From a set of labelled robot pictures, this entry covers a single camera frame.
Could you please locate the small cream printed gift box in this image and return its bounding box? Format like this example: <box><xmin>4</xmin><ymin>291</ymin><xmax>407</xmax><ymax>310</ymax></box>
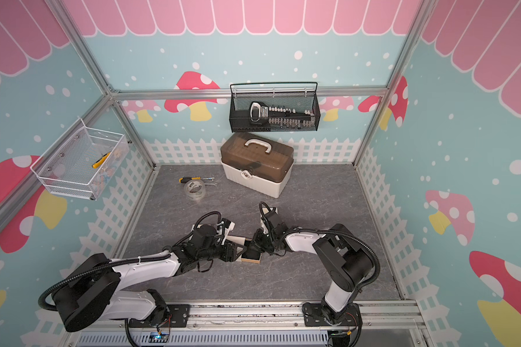
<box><xmin>263</xmin><ymin>207</ymin><xmax>278</xmax><ymax>215</ymax></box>

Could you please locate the white storage box brown lid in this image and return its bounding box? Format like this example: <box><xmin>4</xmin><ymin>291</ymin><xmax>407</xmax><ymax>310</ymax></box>
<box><xmin>221</xmin><ymin>132</ymin><xmax>294</xmax><ymax>198</ymax></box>

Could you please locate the yellow black handled screwdriver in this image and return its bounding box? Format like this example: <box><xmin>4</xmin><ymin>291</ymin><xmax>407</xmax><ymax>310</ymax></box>
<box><xmin>179</xmin><ymin>176</ymin><xmax>215</xmax><ymax>184</ymax></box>

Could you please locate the black wire wall basket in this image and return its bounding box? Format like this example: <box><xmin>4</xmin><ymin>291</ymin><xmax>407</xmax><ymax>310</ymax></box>
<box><xmin>230</xmin><ymin>82</ymin><xmax>321</xmax><ymax>132</ymax></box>

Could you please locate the clear packing tape roll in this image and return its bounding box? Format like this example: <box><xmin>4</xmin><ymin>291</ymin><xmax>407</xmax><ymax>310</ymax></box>
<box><xmin>184</xmin><ymin>179</ymin><xmax>207</xmax><ymax>202</ymax></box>

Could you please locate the socket wrench set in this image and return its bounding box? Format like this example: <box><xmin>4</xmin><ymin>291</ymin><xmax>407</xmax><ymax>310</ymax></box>
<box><xmin>248</xmin><ymin>102</ymin><xmax>316</xmax><ymax>130</ymax></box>

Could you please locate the white wire wall basket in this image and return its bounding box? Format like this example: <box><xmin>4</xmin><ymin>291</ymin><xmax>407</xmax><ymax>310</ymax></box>
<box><xmin>30</xmin><ymin>119</ymin><xmax>130</xmax><ymax>200</ymax></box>

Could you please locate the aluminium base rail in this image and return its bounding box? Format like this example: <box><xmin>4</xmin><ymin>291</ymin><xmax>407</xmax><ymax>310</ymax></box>
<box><xmin>62</xmin><ymin>301</ymin><xmax>433</xmax><ymax>346</ymax></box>

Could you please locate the yellow utility knife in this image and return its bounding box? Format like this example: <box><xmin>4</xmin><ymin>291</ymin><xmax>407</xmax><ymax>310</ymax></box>
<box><xmin>92</xmin><ymin>152</ymin><xmax>111</xmax><ymax>170</ymax></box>

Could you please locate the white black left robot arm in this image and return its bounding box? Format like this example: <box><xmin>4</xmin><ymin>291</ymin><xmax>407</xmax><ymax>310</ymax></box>
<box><xmin>38</xmin><ymin>211</ymin><xmax>247</xmax><ymax>332</ymax></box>

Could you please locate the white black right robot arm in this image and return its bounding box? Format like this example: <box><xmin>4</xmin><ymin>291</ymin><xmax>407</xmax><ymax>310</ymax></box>
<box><xmin>251</xmin><ymin>202</ymin><xmax>381</xmax><ymax>325</ymax></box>

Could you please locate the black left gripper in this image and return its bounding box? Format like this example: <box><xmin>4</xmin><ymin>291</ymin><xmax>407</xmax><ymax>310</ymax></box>
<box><xmin>197</xmin><ymin>239</ymin><xmax>247</xmax><ymax>263</ymax></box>

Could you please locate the cream square gift box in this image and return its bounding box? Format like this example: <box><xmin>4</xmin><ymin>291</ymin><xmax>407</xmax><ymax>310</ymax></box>
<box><xmin>225</xmin><ymin>236</ymin><xmax>261</xmax><ymax>264</ymax></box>

